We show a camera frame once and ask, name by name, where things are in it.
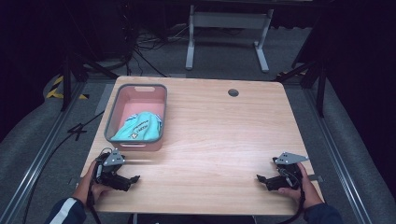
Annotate yellow black hazard tape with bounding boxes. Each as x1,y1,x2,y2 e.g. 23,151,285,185
45,76,90,101

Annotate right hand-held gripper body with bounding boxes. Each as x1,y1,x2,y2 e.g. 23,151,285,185
266,151,310,191

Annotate pink plastic basket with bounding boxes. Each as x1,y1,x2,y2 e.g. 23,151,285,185
104,83,168,152

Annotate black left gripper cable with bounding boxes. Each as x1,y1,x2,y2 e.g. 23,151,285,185
86,174,103,224

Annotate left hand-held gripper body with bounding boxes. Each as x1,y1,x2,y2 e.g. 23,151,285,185
94,147,132,192

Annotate black floor cable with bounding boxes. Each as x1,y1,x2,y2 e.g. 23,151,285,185
21,110,106,224

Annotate black tripod stand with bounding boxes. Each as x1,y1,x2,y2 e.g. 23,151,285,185
60,46,120,112
275,52,327,119

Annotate person's right hand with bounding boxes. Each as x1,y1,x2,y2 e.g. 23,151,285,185
277,162,325,210

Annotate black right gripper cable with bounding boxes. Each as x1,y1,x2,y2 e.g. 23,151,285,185
279,186,306,224

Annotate bundle of black cables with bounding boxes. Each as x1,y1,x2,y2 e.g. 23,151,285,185
124,18,194,78

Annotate person's left hand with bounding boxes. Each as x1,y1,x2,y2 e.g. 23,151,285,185
72,160,112,207

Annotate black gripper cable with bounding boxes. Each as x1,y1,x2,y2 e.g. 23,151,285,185
279,186,306,224
86,174,103,224

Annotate teal cloth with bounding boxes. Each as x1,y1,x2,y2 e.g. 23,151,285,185
109,111,164,142

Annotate grey metal table frame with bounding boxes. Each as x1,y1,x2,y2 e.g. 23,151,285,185
185,5,275,74

